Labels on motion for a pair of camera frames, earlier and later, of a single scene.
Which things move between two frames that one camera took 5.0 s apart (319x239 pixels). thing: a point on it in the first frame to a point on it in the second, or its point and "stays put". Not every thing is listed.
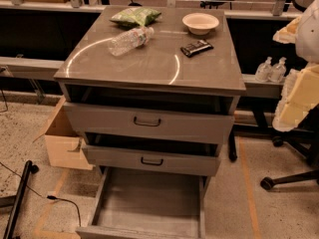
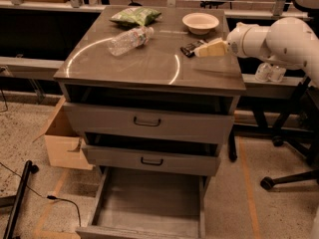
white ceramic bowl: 200,23 stays put
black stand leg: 29,168 stays put
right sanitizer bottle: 278,71 stays put
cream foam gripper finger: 288,34 to 201,51
